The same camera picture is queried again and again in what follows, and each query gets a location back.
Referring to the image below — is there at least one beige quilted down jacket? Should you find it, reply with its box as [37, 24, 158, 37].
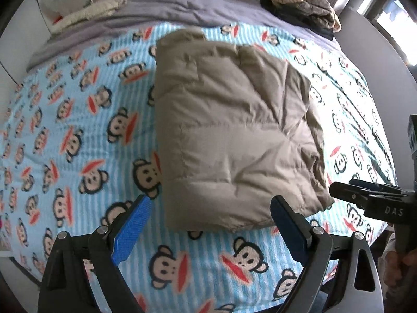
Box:
[153, 28, 333, 232]

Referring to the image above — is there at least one person right hand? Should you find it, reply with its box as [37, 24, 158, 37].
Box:
[382, 233, 416, 288]

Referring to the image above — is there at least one grey bed side panel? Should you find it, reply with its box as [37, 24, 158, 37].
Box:
[336, 7, 416, 189]

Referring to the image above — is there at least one black folded garment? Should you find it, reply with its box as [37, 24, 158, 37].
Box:
[260, 0, 334, 40]

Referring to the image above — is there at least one window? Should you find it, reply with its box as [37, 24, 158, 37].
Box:
[357, 0, 416, 69]

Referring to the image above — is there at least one lavender duvet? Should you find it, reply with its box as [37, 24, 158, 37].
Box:
[26, 0, 341, 72]

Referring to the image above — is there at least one cream folded cloth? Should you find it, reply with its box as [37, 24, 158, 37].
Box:
[51, 0, 127, 35]

